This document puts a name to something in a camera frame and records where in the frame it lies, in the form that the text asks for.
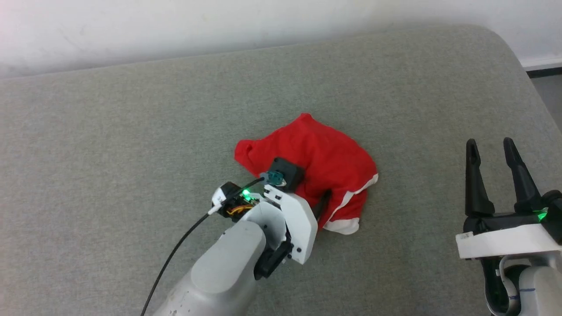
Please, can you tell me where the red garment with white stripes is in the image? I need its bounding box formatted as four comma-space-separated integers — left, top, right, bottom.
234, 113, 379, 235

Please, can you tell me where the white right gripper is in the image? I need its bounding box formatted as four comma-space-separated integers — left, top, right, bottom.
455, 137, 562, 260

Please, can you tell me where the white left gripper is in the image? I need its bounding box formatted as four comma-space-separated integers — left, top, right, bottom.
211, 181, 332, 280

